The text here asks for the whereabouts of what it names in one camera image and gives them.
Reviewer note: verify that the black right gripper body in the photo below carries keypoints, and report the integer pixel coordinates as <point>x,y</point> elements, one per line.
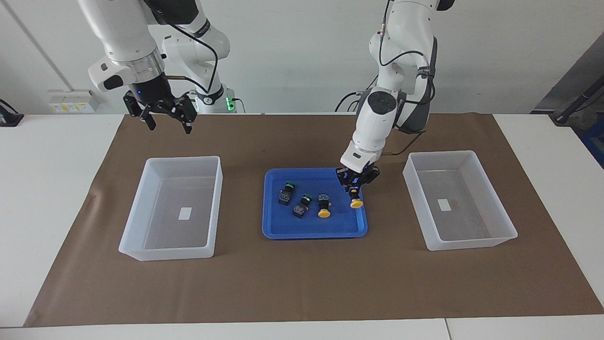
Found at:
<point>153,92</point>

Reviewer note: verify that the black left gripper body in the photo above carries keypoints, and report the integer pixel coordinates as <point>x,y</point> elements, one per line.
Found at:
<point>358,175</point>

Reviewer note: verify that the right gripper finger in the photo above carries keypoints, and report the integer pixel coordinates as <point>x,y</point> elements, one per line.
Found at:
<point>186,107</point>
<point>138,107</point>

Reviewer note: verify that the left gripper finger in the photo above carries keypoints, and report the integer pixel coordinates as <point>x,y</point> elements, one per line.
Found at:
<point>343,175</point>
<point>374,174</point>

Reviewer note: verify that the yellow push button switch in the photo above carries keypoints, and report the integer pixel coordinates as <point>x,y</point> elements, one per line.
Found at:
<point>323,204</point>
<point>356,204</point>

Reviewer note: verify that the green push button switch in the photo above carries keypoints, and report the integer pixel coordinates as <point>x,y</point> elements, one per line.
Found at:
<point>300,209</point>
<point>284,196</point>

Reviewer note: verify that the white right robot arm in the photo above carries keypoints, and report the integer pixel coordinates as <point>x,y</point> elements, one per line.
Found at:
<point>118,28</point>

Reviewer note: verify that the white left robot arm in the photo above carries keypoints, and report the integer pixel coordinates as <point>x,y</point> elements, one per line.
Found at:
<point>377,123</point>

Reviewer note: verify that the blue plastic tray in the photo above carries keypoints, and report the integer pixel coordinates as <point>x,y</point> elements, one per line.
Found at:
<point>311,227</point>

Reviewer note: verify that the small white box label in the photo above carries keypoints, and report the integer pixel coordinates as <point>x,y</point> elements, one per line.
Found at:
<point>443,205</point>
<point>185,213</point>

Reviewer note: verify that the translucent white plastic box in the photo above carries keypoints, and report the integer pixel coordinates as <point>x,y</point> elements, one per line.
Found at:
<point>165,231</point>
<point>472,222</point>

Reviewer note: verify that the brown paper mat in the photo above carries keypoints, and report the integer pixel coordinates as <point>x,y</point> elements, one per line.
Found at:
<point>302,278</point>

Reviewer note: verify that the black desk device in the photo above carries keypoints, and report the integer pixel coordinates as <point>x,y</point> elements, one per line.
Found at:
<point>9,119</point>

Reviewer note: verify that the black tripod stand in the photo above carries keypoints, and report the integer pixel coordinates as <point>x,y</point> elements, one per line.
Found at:
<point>575,101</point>

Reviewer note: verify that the blue crate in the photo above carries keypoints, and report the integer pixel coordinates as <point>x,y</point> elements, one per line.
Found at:
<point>595,141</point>

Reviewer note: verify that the white wall socket strip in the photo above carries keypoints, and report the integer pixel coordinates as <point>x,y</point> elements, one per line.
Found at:
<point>71,106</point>

